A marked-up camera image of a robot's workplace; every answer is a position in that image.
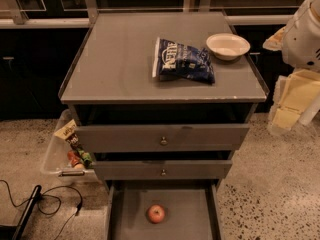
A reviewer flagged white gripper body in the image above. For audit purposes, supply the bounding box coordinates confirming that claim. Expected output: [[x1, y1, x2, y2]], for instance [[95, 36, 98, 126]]
[[282, 0, 320, 71]]

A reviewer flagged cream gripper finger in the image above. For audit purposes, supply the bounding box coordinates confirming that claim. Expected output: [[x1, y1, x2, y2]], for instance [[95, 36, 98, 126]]
[[268, 69, 320, 134], [263, 27, 285, 51]]

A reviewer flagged red apple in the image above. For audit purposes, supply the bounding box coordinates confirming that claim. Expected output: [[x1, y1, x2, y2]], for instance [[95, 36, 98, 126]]
[[147, 204, 166, 224]]

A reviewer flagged grey drawer cabinet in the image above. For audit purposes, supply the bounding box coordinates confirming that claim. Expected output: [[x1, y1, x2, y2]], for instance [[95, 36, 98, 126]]
[[59, 12, 267, 240]]

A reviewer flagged grey top drawer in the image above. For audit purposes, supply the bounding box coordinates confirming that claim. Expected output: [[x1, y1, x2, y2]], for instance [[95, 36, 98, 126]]
[[76, 124, 249, 153]]

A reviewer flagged grey drawer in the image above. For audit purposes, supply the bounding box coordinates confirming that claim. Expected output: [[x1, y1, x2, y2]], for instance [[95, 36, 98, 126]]
[[93, 160, 232, 180], [106, 180, 224, 240], [76, 124, 249, 153]]

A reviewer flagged grey bottom drawer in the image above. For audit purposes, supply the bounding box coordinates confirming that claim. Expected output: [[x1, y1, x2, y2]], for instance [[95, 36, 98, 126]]
[[106, 180, 224, 240]]

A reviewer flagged grey middle drawer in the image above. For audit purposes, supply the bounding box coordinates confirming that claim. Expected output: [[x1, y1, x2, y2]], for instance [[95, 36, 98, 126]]
[[93, 160, 232, 180]]

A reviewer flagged white bowl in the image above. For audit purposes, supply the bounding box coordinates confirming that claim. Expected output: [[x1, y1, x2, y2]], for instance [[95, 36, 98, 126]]
[[206, 33, 250, 61]]

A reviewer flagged blue chip bag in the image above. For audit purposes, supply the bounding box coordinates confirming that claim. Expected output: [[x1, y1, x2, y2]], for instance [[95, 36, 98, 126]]
[[152, 38, 215, 84]]

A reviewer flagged green red snack packet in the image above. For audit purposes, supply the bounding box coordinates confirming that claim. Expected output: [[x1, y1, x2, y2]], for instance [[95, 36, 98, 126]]
[[66, 135, 92, 169]]

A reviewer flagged tan snack packet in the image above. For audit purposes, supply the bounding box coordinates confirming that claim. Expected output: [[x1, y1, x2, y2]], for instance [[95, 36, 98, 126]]
[[54, 119, 76, 140]]

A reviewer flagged clear plastic bin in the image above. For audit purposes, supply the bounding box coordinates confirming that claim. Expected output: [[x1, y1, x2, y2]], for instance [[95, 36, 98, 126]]
[[41, 110, 98, 184]]

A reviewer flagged black flat device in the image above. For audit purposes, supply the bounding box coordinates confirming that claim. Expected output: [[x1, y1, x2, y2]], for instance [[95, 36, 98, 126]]
[[0, 185, 42, 240]]

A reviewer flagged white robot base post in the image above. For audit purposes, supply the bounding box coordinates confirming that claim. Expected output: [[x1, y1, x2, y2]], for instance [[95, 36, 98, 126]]
[[299, 94, 320, 125]]

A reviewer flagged metal railing frame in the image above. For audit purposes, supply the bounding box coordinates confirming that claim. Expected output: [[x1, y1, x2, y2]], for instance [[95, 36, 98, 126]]
[[0, 0, 304, 28]]

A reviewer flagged black cable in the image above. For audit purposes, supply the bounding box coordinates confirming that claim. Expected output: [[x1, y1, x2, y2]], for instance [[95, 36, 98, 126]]
[[0, 179, 84, 240]]

